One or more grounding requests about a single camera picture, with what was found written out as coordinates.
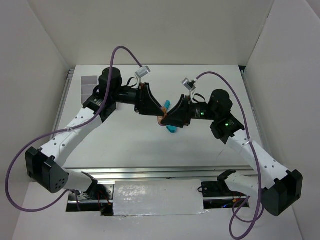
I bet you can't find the purple top brown lego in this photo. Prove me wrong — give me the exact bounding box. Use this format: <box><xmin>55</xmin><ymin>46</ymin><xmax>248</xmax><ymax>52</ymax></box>
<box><xmin>157</xmin><ymin>106</ymin><xmax>167</xmax><ymax>127</ymax></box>

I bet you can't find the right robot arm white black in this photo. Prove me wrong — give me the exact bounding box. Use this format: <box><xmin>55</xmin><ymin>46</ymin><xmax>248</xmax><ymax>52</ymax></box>
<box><xmin>161</xmin><ymin>89</ymin><xmax>303</xmax><ymax>216</ymax></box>

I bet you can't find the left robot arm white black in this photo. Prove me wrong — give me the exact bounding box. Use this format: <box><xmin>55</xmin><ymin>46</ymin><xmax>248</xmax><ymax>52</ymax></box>
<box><xmin>25</xmin><ymin>66</ymin><xmax>165</xmax><ymax>194</ymax></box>

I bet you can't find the teal rounded lego brick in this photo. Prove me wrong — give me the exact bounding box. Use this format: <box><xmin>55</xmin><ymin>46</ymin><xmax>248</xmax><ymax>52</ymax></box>
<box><xmin>166</xmin><ymin>125</ymin><xmax>177</xmax><ymax>134</ymax></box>

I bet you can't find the teal long lego brick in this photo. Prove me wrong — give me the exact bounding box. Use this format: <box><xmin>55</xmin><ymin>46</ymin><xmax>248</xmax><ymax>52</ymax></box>
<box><xmin>163</xmin><ymin>100</ymin><xmax>171</xmax><ymax>112</ymax></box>

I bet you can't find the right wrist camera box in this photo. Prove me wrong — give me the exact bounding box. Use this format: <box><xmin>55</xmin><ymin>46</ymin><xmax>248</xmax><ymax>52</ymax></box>
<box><xmin>181</xmin><ymin>78</ymin><xmax>196</xmax><ymax>92</ymax></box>

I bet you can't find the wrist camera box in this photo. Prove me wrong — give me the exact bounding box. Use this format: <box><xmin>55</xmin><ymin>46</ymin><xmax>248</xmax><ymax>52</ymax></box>
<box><xmin>135</xmin><ymin>65</ymin><xmax>151</xmax><ymax>79</ymax></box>
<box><xmin>181</xmin><ymin>78</ymin><xmax>196</xmax><ymax>92</ymax></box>

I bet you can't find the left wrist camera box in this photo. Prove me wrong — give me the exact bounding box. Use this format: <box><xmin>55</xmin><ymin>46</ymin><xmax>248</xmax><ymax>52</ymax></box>
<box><xmin>135</xmin><ymin>65</ymin><xmax>151</xmax><ymax>79</ymax></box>

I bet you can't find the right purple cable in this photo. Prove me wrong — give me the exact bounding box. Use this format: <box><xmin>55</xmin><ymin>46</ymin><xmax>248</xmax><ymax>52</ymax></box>
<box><xmin>193</xmin><ymin>71</ymin><xmax>265</xmax><ymax>239</ymax></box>

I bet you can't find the purple cable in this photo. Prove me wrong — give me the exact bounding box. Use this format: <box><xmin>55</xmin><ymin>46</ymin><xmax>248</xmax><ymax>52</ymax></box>
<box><xmin>193</xmin><ymin>71</ymin><xmax>265</xmax><ymax>239</ymax></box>
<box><xmin>4</xmin><ymin>46</ymin><xmax>142</xmax><ymax>213</ymax></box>

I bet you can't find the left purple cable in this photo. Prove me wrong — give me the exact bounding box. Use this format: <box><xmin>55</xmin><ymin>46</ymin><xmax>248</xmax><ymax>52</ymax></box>
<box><xmin>4</xmin><ymin>46</ymin><xmax>142</xmax><ymax>213</ymax></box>

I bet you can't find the side aluminium rail right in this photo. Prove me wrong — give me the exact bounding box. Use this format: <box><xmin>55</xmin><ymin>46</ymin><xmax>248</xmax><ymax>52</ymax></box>
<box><xmin>238</xmin><ymin>65</ymin><xmax>264</xmax><ymax>142</ymax></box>

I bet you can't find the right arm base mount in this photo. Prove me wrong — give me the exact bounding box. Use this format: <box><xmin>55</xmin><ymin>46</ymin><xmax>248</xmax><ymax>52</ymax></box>
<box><xmin>197</xmin><ymin>181</ymin><xmax>247</xmax><ymax>210</ymax></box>

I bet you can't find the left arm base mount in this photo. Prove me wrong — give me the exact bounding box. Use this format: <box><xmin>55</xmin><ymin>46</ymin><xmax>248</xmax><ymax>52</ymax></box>
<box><xmin>66</xmin><ymin>184</ymin><xmax>115</xmax><ymax>217</ymax></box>

